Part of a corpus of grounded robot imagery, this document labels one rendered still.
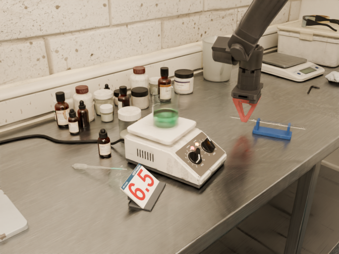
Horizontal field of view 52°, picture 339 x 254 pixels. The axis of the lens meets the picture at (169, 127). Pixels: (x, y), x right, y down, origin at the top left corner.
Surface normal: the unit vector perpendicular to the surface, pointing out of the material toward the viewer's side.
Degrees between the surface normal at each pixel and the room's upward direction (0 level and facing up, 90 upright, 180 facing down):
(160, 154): 90
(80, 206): 0
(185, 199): 0
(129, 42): 90
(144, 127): 0
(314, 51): 94
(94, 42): 90
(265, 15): 131
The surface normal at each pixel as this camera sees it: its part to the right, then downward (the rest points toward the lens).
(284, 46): -0.70, 0.37
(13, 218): 0.00, -0.90
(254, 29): -0.40, 0.80
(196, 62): 0.68, 0.33
